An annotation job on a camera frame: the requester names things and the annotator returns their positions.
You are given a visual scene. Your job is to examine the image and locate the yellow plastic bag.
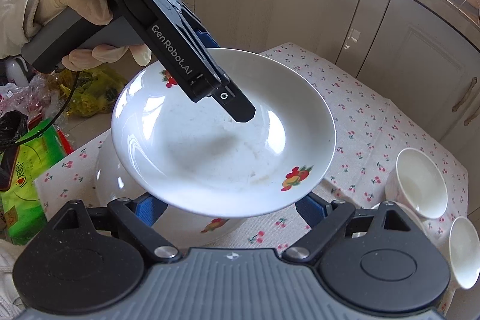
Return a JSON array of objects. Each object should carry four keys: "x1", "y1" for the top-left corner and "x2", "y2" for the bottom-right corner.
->
[{"x1": 47, "y1": 65, "x2": 127, "y2": 118}]

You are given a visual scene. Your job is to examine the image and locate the cherry print tablecloth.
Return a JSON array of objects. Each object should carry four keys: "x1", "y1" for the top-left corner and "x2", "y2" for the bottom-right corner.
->
[{"x1": 33, "y1": 42, "x2": 470, "y2": 313}]

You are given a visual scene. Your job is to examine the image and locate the small deep white plate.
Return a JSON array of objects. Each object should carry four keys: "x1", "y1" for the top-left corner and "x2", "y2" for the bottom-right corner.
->
[{"x1": 112, "y1": 49, "x2": 336, "y2": 218}]

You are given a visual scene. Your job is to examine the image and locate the gloved left hand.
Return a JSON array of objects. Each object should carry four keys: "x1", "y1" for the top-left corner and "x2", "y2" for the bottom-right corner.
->
[{"x1": 23, "y1": 0, "x2": 151, "y2": 73}]

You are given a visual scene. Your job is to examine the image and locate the green package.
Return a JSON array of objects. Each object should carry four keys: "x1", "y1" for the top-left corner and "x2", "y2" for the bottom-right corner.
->
[{"x1": 1, "y1": 126, "x2": 66, "y2": 245}]

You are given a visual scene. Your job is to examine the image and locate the large white plate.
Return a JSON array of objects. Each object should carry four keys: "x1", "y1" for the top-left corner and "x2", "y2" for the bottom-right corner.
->
[{"x1": 95, "y1": 136, "x2": 244, "y2": 248}]

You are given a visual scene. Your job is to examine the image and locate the pink flower white bowl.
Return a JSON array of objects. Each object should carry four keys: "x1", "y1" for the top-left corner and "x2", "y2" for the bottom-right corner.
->
[{"x1": 385, "y1": 148, "x2": 448, "y2": 219}]

